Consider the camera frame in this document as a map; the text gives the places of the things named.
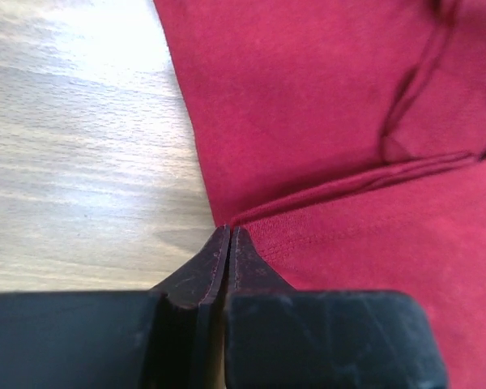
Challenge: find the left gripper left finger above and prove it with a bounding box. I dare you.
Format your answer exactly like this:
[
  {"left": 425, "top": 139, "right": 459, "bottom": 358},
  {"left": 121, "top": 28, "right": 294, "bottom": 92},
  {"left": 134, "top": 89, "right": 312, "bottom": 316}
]
[{"left": 151, "top": 225, "right": 230, "bottom": 309}]

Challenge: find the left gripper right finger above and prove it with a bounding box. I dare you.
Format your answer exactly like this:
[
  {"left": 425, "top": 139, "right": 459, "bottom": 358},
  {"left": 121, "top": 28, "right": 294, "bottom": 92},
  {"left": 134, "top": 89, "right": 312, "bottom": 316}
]
[{"left": 228, "top": 227, "right": 295, "bottom": 294}]

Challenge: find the dark red t shirt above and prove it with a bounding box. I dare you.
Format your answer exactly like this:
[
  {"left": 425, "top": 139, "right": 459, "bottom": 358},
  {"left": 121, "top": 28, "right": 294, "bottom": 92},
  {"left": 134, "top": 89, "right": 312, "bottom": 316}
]
[{"left": 156, "top": 1, "right": 486, "bottom": 388}]

